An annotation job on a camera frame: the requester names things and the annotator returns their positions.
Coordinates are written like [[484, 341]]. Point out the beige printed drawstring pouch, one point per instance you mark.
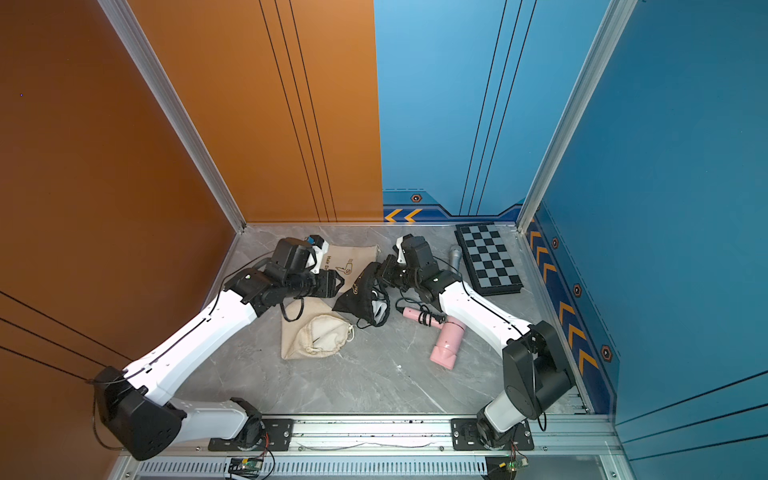
[[348, 261]]

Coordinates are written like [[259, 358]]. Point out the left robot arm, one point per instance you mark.
[[137, 404]]

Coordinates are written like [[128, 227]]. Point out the grey microphone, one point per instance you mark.
[[455, 257]]

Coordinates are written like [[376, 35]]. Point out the black drawstring pouch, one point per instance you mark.
[[357, 301]]

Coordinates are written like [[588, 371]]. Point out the folded checkered chess board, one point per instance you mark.
[[490, 267]]

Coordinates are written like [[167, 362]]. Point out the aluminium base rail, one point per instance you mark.
[[409, 446]]

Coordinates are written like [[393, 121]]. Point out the white hair dryer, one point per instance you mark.
[[380, 312]]

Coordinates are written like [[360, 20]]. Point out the green circuit board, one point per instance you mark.
[[245, 468], [504, 468]]

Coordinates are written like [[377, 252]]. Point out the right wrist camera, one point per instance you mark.
[[414, 252]]

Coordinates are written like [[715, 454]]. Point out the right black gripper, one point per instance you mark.
[[387, 274]]

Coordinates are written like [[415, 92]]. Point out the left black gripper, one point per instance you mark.
[[330, 284]]

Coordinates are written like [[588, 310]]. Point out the right green circuit board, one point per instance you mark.
[[504, 468]]

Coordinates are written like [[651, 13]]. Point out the left green circuit board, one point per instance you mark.
[[245, 468]]

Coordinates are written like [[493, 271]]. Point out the beige crumpled drawstring pouch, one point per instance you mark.
[[315, 330]]

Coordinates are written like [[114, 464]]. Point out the pink hair dryer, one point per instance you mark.
[[452, 331]]

